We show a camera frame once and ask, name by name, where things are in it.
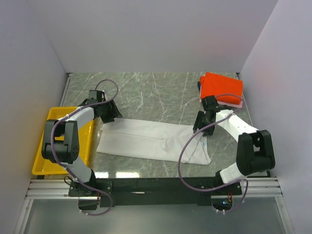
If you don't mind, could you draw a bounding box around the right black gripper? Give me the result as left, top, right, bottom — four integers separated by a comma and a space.
193, 110, 216, 137

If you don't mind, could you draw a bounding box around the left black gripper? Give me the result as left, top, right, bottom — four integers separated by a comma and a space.
98, 98, 122, 123

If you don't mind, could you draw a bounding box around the white t shirt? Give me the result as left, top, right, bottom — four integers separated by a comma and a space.
96, 118, 212, 166

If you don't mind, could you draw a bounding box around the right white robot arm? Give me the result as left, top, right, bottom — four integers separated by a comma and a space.
193, 96, 275, 195

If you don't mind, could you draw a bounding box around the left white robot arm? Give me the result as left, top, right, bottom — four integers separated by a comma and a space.
41, 90, 122, 196

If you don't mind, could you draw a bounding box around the folded orange t shirt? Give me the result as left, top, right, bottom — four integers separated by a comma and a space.
199, 72, 243, 104

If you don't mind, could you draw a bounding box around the folded pink t shirt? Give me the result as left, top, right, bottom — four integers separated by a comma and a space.
200, 95, 243, 110

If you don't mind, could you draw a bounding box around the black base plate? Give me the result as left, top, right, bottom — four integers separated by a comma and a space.
68, 177, 242, 210

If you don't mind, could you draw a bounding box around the aluminium frame rail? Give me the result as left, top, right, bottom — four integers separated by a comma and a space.
14, 177, 294, 234

